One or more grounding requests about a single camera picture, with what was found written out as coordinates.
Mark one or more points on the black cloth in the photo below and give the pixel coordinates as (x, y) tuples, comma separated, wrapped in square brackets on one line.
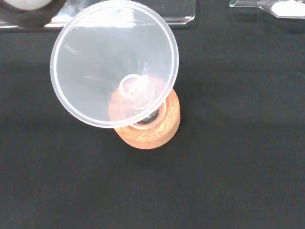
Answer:
[(214, 143)]

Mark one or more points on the clear acrylic funnel stand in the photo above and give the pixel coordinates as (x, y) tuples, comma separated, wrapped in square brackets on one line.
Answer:
[(183, 12)]

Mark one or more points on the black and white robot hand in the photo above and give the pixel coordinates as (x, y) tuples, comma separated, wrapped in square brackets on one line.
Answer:
[(28, 16)]

